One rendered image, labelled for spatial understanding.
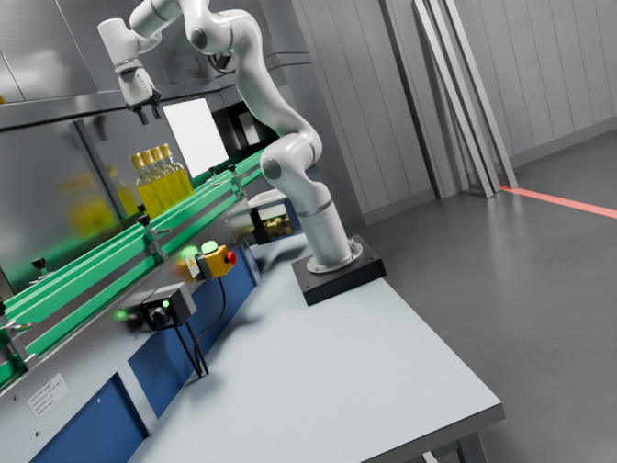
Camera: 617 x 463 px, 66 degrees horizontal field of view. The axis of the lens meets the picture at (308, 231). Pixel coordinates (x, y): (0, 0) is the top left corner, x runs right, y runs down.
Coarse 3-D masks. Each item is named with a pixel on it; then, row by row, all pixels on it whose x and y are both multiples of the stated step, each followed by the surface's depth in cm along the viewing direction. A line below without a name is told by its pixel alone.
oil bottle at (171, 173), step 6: (162, 168) 159; (168, 168) 159; (168, 174) 158; (174, 174) 161; (174, 180) 160; (174, 186) 160; (180, 186) 163; (174, 192) 160; (180, 192) 162; (180, 198) 161
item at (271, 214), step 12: (264, 204) 181; (276, 204) 180; (288, 204) 179; (252, 216) 184; (264, 216) 183; (276, 216) 182; (288, 216) 181; (264, 228) 185; (276, 228) 184; (288, 228) 183; (300, 228) 181; (264, 240) 187; (276, 240) 185
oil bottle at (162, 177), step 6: (156, 174) 153; (162, 174) 155; (162, 180) 154; (168, 180) 157; (162, 186) 154; (168, 186) 156; (168, 192) 155; (168, 198) 155; (174, 198) 158; (174, 204) 157
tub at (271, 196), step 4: (268, 192) 197; (272, 192) 196; (276, 192) 196; (280, 192) 195; (256, 196) 197; (260, 196) 198; (264, 196) 197; (268, 196) 197; (272, 196) 197; (276, 196) 196; (280, 196) 178; (284, 196) 178; (252, 200) 192; (256, 200) 195; (260, 200) 198; (264, 200) 181; (268, 200) 180; (272, 200) 181; (252, 204) 182; (256, 204) 182; (260, 204) 182
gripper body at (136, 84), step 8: (128, 72) 154; (136, 72) 154; (144, 72) 156; (120, 80) 157; (128, 80) 156; (136, 80) 155; (144, 80) 155; (128, 88) 157; (136, 88) 156; (144, 88) 155; (128, 96) 158; (136, 96) 157; (144, 96) 156; (128, 104) 159; (136, 104) 158
